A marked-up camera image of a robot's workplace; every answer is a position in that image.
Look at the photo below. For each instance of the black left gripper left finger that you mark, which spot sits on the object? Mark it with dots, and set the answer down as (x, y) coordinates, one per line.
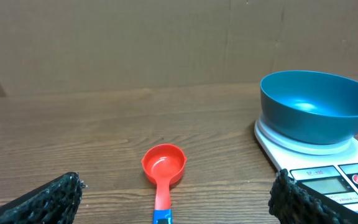
(54, 202)

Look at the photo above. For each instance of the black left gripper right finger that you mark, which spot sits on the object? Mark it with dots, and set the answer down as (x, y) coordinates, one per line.
(292, 202)

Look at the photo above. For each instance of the red scoop blue handle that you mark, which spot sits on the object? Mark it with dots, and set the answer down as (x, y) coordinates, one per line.
(163, 165)

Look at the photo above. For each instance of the white digital kitchen scale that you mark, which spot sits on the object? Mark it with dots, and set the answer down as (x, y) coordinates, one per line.
(331, 170)

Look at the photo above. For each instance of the teal blue bowl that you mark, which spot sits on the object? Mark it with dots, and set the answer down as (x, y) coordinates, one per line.
(309, 106)

